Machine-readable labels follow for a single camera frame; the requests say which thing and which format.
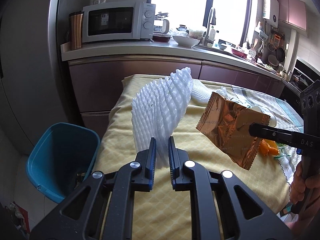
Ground orange peel piece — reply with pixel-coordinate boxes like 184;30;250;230
259;139;279;155

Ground copper foil snack wrapper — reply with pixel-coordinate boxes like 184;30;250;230
196;92;270;170

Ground white foam fruit net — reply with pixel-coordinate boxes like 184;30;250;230
131;67;193;168

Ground blue plastic trash bin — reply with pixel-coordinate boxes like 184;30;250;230
26;122;100;203

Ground kitchen counter cabinet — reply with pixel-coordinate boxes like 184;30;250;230
60;41;300;136

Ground chrome kitchen faucet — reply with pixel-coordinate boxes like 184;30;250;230
203;7;216;46

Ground person's right hand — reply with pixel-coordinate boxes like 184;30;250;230
290;161;320;204

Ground white grey printed cloth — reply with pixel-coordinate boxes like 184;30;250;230
215;86;303;184

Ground white water heater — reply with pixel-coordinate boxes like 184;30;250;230
263;0;279;28

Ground white ceramic bowl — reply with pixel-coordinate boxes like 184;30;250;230
172;35;200;48

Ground grey refrigerator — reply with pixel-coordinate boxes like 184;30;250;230
1;0;67;154

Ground white electric kettle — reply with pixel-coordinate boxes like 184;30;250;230
153;19;170;34

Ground white microwave oven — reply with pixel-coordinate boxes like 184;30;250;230
82;1;156;43

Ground copper thermos tumbler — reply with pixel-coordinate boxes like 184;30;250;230
69;11;84;50

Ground pink wall cabinet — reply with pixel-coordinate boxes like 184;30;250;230
277;0;307;32

